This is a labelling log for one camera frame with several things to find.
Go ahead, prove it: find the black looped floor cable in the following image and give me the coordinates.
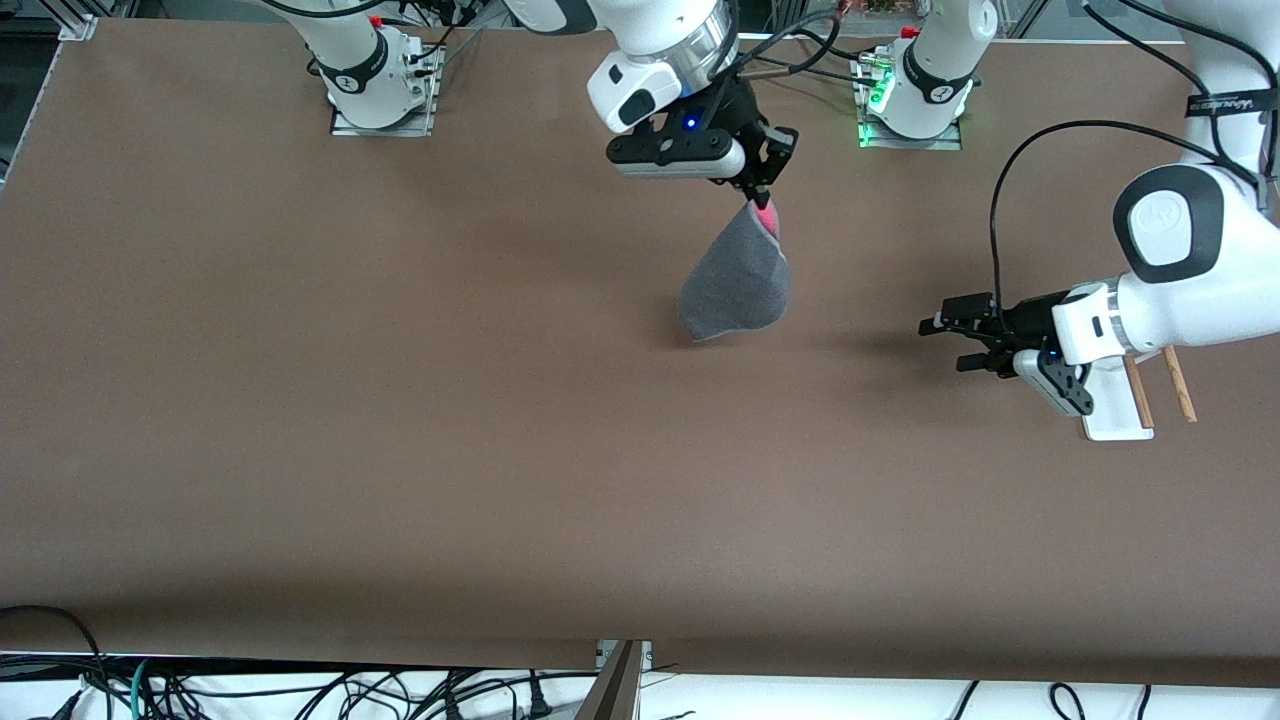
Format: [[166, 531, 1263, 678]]
[[0, 605, 113, 720]]

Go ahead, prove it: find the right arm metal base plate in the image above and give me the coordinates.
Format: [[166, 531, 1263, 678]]
[[330, 40, 439, 138]]

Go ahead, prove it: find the dark table leg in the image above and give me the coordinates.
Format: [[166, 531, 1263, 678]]
[[575, 640, 643, 720]]

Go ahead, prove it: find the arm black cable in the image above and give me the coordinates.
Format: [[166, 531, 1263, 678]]
[[730, 10, 846, 81], [988, 120, 1263, 313]]

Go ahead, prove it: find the grey towel with pink side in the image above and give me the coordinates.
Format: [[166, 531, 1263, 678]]
[[678, 198, 793, 343]]

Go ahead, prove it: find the brown table cover sheet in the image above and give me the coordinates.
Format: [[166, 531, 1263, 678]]
[[0, 18, 1280, 689]]

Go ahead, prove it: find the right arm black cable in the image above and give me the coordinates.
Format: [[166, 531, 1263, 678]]
[[730, 10, 846, 81]]

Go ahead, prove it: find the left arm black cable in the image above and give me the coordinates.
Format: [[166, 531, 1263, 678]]
[[988, 120, 1263, 313]]

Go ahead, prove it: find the long black cable on table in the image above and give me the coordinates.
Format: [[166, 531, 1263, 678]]
[[775, 55, 881, 89]]

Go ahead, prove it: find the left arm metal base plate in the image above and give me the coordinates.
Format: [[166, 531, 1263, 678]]
[[852, 50, 964, 151]]

